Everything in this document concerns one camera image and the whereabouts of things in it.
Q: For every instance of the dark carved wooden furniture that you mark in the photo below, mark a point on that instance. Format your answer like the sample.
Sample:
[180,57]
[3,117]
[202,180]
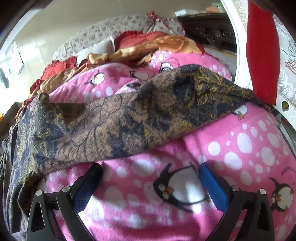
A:
[208,30]

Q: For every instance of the red heart cushion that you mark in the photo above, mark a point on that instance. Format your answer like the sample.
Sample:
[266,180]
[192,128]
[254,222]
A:
[135,38]
[56,69]

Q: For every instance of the pink penguin print blanket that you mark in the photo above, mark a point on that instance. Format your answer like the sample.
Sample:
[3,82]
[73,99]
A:
[231,143]

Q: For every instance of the brown furniture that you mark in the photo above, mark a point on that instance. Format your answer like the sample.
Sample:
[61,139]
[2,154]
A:
[10,115]

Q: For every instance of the white wall papers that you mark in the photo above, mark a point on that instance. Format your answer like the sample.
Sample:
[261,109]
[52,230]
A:
[17,55]

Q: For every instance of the floral padded headboard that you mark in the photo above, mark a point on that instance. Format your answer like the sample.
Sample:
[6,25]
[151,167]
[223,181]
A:
[92,30]

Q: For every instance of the gold orange floral blanket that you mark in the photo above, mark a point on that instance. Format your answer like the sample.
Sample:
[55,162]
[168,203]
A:
[175,42]

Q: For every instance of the dark hanging object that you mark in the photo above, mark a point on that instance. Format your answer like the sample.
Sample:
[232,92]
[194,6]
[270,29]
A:
[3,77]

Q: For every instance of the white wooden frame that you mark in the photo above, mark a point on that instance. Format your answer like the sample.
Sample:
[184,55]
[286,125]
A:
[234,34]

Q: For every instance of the red hanging cloth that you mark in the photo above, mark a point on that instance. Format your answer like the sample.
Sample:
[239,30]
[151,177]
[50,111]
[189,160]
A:
[261,46]

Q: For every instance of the white lace cloth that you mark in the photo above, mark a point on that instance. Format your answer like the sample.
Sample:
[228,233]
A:
[286,58]

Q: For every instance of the white pillow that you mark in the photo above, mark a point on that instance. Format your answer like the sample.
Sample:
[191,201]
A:
[99,48]

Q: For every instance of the red frilled cloth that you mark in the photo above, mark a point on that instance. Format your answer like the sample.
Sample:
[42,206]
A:
[155,16]

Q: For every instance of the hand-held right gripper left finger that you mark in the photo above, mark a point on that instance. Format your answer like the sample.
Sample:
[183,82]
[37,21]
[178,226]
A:
[82,193]

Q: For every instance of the brown navy patterned garment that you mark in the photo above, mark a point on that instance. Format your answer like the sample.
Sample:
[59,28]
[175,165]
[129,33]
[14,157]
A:
[115,120]

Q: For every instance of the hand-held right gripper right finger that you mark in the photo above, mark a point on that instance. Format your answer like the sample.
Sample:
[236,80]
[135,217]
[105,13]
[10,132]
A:
[213,185]

